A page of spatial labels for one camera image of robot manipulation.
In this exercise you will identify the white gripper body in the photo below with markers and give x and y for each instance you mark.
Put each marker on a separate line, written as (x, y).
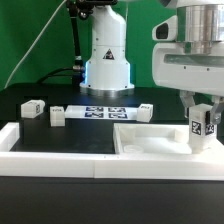
(172, 68)

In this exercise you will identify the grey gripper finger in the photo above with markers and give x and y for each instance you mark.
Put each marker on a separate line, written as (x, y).
(217, 108)
(187, 99)

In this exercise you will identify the white square tabletop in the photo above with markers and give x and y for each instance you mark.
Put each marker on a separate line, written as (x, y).
(151, 139)

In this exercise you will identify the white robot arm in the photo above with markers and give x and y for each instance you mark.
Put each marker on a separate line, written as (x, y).
(200, 26)

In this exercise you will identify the white U-shaped fence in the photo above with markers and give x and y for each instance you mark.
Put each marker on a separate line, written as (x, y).
(207, 165)

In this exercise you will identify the white tag plate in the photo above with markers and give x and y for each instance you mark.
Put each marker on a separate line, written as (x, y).
(101, 112)

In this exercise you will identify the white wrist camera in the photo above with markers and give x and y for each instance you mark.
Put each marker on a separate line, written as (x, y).
(166, 31)

